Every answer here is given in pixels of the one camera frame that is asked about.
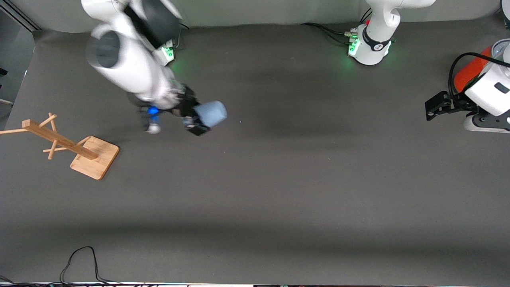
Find light blue plastic cup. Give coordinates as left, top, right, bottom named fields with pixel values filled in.
left=194, top=100, right=228, bottom=128

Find orange can with grey lid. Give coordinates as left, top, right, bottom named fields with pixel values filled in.
left=454, top=38, right=510, bottom=94

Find wooden mug tree stand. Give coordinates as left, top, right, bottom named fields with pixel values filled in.
left=0, top=112, right=120, bottom=181

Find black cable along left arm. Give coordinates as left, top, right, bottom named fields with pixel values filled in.
left=448, top=52, right=510, bottom=100

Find black right arm base cables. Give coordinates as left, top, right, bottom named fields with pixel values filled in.
left=175, top=22, right=191, bottom=49

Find black arm base cables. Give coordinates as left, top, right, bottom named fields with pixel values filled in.
left=175, top=22, right=191, bottom=49
left=300, top=8, right=360, bottom=47

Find black left arm base cables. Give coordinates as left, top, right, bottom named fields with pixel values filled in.
left=300, top=8, right=360, bottom=47

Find black looped cable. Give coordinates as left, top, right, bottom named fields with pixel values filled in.
left=59, top=246, right=121, bottom=286

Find aluminium frame rail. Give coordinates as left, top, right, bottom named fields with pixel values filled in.
left=0, top=0, right=41, bottom=32

